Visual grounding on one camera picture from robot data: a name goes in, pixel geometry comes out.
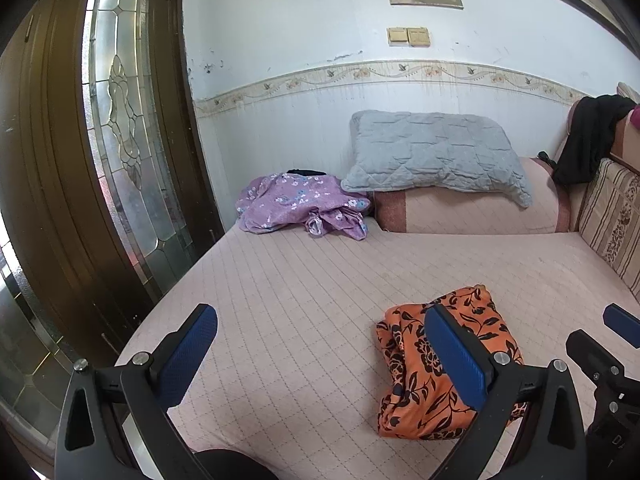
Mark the grey quilted pillow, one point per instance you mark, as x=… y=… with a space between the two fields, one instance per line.
x=430 y=155

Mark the small dark item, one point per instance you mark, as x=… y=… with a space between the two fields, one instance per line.
x=306 y=173

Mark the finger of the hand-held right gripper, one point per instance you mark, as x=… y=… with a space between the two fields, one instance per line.
x=592 y=355
x=622 y=322

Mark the brown sofa frame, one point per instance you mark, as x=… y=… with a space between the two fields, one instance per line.
x=625 y=142

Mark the orange black floral garment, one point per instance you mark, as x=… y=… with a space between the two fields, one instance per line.
x=415 y=390

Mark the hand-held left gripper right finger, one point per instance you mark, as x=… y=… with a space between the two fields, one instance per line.
x=455 y=355

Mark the pink cloth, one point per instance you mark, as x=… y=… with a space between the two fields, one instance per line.
x=636 y=116

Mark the beige patterned pillow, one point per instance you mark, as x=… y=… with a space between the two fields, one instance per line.
x=630 y=92

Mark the pink bolster cushion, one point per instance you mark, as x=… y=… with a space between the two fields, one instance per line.
x=470 y=215

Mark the purple floral garment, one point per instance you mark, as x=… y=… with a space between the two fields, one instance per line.
x=285 y=200

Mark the striped floral sofa cushion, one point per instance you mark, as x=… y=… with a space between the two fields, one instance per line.
x=612 y=220

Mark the brown wooden glass-panel door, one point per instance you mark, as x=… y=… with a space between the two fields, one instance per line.
x=55 y=185

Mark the black cloth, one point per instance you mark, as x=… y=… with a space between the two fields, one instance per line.
x=590 y=135

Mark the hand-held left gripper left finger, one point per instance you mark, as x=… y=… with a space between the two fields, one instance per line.
x=190 y=350

